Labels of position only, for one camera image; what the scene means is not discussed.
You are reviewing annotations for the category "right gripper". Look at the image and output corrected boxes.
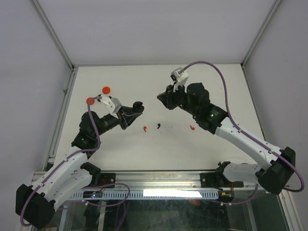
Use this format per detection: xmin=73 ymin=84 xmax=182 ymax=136
xmin=157 ymin=81 xmax=199 ymax=117

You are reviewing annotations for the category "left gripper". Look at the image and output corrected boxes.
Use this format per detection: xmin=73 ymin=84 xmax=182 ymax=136
xmin=93 ymin=105 xmax=141 ymax=137

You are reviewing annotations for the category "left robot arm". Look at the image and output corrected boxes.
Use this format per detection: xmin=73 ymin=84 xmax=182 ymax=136
xmin=15 ymin=102 xmax=144 ymax=229

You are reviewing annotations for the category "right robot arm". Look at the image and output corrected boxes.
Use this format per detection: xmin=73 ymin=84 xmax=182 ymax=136
xmin=157 ymin=83 xmax=295 ymax=195

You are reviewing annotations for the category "red case upper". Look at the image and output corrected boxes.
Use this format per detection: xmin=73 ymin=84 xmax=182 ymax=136
xmin=102 ymin=86 xmax=111 ymax=94

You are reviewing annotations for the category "red case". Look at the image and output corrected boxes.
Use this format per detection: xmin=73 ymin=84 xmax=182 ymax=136
xmin=86 ymin=97 xmax=95 ymax=105
xmin=102 ymin=86 xmax=111 ymax=94

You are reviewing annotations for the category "red case lower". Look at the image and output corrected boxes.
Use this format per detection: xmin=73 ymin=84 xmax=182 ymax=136
xmin=86 ymin=97 xmax=95 ymax=105

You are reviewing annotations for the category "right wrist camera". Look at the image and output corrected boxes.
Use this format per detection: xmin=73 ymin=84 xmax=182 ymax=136
xmin=170 ymin=67 xmax=189 ymax=92

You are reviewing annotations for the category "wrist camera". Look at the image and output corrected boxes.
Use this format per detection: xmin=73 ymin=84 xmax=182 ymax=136
xmin=170 ymin=67 xmax=189 ymax=92
xmin=97 ymin=95 xmax=122 ymax=118

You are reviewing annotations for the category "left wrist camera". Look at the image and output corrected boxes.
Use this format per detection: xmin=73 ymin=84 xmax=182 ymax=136
xmin=97 ymin=95 xmax=122 ymax=118

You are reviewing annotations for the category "aluminium mounting rail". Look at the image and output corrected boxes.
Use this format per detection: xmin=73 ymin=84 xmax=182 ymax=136
xmin=32 ymin=170 xmax=288 ymax=191

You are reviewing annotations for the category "slotted cable duct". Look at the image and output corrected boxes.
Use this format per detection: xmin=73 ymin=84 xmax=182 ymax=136
xmin=68 ymin=189 xmax=218 ymax=201

